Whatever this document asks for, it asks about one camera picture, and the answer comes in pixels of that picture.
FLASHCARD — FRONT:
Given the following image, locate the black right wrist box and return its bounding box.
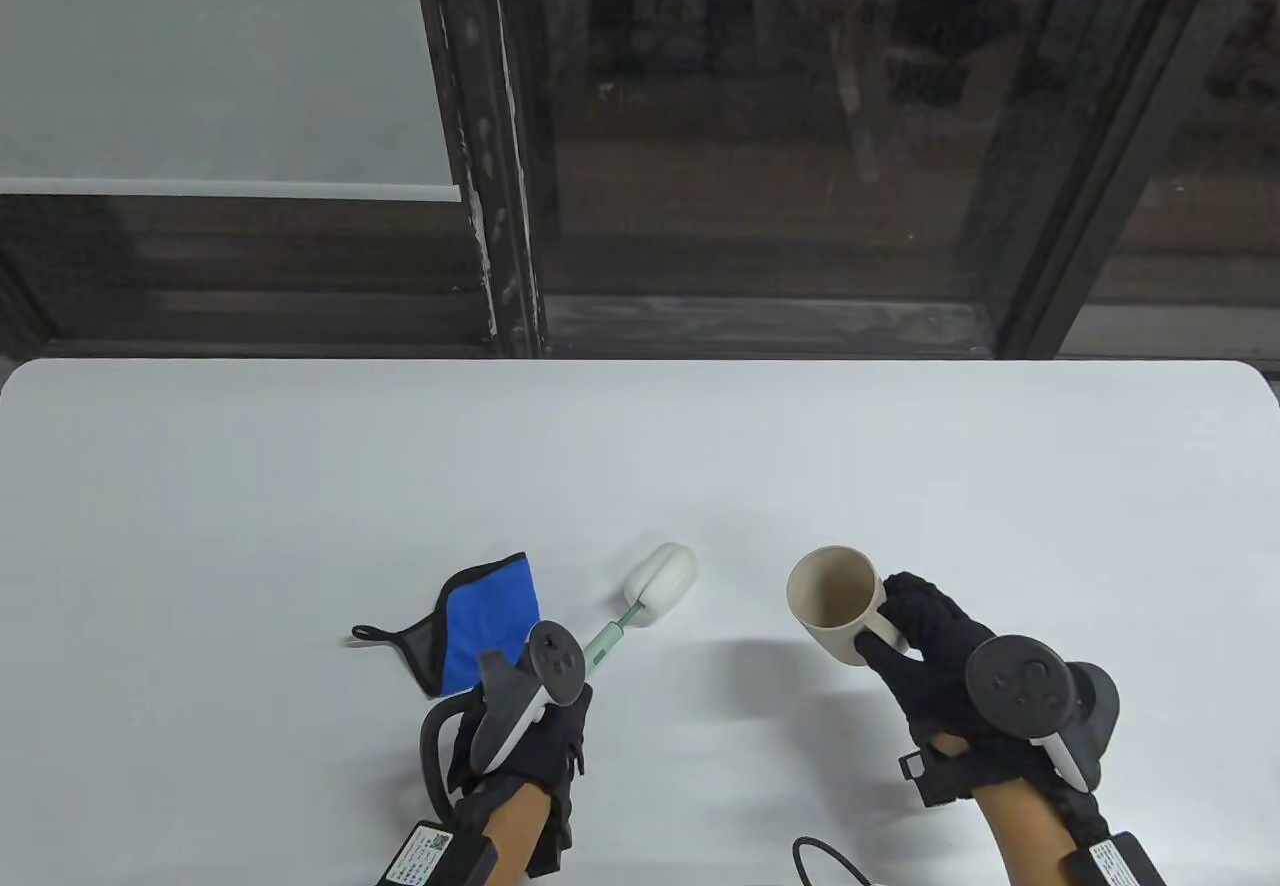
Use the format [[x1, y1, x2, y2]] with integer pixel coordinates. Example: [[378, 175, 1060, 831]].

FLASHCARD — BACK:
[[1062, 831, 1167, 886]]

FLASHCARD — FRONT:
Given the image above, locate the person's right forearm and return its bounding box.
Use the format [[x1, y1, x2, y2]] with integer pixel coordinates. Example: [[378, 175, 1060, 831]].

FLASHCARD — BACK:
[[975, 791, 1093, 886]]

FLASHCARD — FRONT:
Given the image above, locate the person's right hand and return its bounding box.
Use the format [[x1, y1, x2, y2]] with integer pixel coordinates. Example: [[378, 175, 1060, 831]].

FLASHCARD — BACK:
[[852, 571, 1101, 832]]

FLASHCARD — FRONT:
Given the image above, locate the dark window frame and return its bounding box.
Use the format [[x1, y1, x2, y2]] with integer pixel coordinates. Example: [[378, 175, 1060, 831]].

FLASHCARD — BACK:
[[0, 0, 1280, 362]]

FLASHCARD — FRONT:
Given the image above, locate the black table cable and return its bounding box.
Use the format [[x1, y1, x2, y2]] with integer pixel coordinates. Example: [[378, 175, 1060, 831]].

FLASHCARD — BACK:
[[792, 836, 887, 886]]

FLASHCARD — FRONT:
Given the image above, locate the black wrist box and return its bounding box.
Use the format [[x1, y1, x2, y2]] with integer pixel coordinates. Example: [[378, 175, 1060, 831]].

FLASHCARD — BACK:
[[378, 820, 499, 886], [1062, 831, 1167, 886]]

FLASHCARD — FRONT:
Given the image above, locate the person's left forearm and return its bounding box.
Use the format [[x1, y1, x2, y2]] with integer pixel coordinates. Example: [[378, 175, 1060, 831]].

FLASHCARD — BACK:
[[478, 786, 553, 886]]

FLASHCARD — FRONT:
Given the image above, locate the person's left hand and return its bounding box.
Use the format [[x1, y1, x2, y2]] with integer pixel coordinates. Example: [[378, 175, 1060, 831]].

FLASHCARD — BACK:
[[445, 681, 593, 877]]

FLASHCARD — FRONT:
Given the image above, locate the black grey left hand controller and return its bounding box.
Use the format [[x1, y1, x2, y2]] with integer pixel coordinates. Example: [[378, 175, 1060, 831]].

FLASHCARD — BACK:
[[470, 621, 588, 773]]

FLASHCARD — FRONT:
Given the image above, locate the black left glove cable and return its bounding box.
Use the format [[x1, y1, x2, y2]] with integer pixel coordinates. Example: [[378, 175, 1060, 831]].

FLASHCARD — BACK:
[[419, 696, 483, 829]]

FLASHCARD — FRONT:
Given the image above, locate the beige water cup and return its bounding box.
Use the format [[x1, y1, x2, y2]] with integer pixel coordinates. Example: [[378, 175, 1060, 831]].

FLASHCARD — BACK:
[[786, 546, 912, 668]]

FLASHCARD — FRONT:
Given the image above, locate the white green cup brush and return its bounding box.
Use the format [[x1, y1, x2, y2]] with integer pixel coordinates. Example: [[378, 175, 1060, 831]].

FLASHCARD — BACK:
[[583, 544, 697, 670]]

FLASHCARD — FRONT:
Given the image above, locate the large white roller blind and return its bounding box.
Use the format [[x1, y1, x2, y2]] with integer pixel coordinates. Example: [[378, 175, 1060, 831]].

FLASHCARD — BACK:
[[0, 0, 463, 204]]

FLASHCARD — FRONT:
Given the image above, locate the black left wrist box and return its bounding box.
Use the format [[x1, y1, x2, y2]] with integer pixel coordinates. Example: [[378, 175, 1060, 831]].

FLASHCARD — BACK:
[[378, 820, 499, 886]]

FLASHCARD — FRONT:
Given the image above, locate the blue black-edged cloth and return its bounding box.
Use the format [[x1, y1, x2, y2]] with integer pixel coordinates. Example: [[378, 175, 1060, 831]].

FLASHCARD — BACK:
[[350, 553, 546, 699]]

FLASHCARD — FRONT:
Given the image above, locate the black grey right hand controller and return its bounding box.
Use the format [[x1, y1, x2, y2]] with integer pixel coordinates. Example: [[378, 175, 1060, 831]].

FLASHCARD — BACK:
[[965, 634, 1122, 794]]

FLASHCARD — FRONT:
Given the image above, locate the black grey hand controller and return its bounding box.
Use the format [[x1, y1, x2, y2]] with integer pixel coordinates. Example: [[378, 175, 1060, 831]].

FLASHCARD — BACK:
[[470, 621, 588, 773], [965, 634, 1122, 794]]

